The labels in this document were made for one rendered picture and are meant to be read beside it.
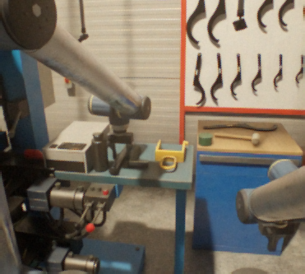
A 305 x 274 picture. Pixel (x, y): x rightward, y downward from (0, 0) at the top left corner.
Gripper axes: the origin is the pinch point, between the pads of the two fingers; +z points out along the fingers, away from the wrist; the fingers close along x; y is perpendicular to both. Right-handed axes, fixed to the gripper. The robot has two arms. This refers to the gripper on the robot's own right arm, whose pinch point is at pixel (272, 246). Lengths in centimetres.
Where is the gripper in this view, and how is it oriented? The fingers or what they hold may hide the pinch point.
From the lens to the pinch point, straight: 132.5
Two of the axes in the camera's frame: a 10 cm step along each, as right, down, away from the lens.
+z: 0.2, 9.4, 3.5
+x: 10.0, -0.2, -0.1
